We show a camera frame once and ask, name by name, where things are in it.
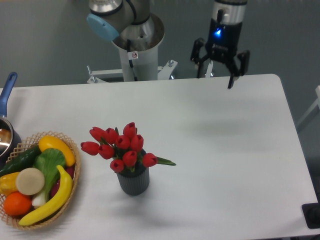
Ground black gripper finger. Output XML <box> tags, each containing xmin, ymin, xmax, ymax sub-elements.
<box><xmin>226</xmin><ymin>49</ymin><xmax>251</xmax><ymax>90</ymax></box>
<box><xmin>190</xmin><ymin>37</ymin><xmax>213</xmax><ymax>79</ymax></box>

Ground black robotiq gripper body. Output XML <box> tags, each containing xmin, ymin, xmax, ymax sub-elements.
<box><xmin>204</xmin><ymin>19</ymin><xmax>243</xmax><ymax>64</ymax></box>

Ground red tulip bouquet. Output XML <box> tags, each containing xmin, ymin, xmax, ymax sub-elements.
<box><xmin>80</xmin><ymin>122</ymin><xmax>176</xmax><ymax>177</ymax></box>

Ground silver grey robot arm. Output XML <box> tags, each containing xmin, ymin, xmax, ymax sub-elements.
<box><xmin>86</xmin><ymin>0</ymin><xmax>250</xmax><ymax>89</ymax></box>

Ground dark grey ribbed vase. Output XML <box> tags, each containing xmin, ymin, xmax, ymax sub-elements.
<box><xmin>116</xmin><ymin>160</ymin><xmax>150</xmax><ymax>196</ymax></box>

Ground black device at table edge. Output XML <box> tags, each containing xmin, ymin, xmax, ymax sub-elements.
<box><xmin>301</xmin><ymin>202</ymin><xmax>320</xmax><ymax>229</ymax></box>

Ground red purple vegetable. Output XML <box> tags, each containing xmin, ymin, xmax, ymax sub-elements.
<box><xmin>50</xmin><ymin>166</ymin><xmax>75</xmax><ymax>199</ymax></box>

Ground yellow squash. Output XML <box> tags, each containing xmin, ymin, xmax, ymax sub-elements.
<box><xmin>38</xmin><ymin>135</ymin><xmax>76</xmax><ymax>167</ymax></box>

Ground green bok choy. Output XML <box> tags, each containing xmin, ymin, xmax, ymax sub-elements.
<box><xmin>31</xmin><ymin>148</ymin><xmax>66</xmax><ymax>208</ymax></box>

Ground yellow banana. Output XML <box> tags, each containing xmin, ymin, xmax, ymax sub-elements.
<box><xmin>18</xmin><ymin>165</ymin><xmax>73</xmax><ymax>227</ymax></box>

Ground woven wicker basket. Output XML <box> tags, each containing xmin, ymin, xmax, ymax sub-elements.
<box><xmin>0</xmin><ymin>131</ymin><xmax>81</xmax><ymax>231</ymax></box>

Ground green cucumber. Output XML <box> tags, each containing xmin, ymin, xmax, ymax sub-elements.
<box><xmin>0</xmin><ymin>145</ymin><xmax>42</xmax><ymax>177</ymax></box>

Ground round beige disc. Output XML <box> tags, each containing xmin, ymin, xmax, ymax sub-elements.
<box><xmin>15</xmin><ymin>167</ymin><xmax>45</xmax><ymax>196</ymax></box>

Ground yellow bell pepper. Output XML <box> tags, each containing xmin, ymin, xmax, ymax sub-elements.
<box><xmin>0</xmin><ymin>171</ymin><xmax>20</xmax><ymax>196</ymax></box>

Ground orange fruit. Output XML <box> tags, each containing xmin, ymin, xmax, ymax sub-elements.
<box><xmin>3</xmin><ymin>191</ymin><xmax>32</xmax><ymax>216</ymax></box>

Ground white furniture frame right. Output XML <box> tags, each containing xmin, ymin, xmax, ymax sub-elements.
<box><xmin>296</xmin><ymin>85</ymin><xmax>320</xmax><ymax>132</ymax></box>

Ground blue handled saucepan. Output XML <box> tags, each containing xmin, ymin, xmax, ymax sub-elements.
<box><xmin>0</xmin><ymin>72</ymin><xmax>22</xmax><ymax>169</ymax></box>

